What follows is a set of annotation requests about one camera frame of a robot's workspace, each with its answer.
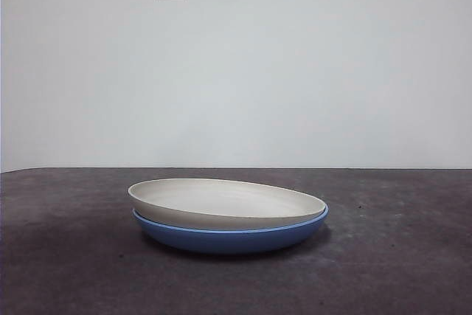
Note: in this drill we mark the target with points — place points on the white round plate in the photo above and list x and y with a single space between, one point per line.
221 197

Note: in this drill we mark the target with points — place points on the blue round plate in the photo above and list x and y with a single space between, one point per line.
228 243

